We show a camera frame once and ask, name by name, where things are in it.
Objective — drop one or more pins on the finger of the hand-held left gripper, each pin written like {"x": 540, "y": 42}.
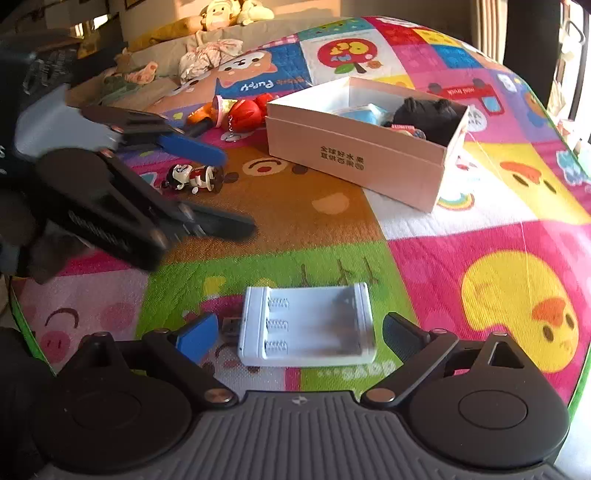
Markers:
{"x": 221, "y": 226}
{"x": 194, "y": 147}

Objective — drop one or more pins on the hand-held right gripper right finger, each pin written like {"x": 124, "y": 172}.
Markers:
{"x": 401, "y": 334}

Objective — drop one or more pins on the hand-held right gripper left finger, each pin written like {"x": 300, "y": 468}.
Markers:
{"x": 198, "y": 339}

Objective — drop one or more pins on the black white figurine toy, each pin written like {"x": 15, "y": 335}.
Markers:
{"x": 198, "y": 177}

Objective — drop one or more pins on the orange toy microphone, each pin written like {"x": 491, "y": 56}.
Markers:
{"x": 207, "y": 113}

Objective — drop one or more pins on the red round toy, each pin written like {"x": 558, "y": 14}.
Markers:
{"x": 247, "y": 115}

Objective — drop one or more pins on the white battery charger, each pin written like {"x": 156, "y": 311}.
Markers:
{"x": 300, "y": 323}

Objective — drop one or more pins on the white cardboard box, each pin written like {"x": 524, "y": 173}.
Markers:
{"x": 369, "y": 166}

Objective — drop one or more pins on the blue white packet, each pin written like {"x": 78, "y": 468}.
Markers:
{"x": 364, "y": 113}

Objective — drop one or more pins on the black plush toy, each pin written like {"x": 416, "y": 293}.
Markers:
{"x": 425, "y": 117}

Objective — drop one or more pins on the green cloth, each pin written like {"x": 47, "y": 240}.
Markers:
{"x": 117, "y": 87}

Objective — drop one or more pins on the pink white clothes pile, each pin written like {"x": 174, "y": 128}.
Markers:
{"x": 207, "y": 57}

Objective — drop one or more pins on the pink patterned cloth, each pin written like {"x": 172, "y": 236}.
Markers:
{"x": 143, "y": 71}

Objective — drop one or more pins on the yellow pillow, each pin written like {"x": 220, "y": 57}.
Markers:
{"x": 161, "y": 34}

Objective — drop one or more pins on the colourful cartoon play mat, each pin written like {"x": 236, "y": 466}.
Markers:
{"x": 461, "y": 230}

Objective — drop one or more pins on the yellow plush toys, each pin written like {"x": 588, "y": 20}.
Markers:
{"x": 217, "y": 16}

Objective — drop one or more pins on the beige sofa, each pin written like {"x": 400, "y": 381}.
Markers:
{"x": 258, "y": 30}

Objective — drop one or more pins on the dark framed window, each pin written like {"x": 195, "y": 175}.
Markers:
{"x": 572, "y": 69}

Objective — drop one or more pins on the beige curtain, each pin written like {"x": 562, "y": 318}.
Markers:
{"x": 489, "y": 23}

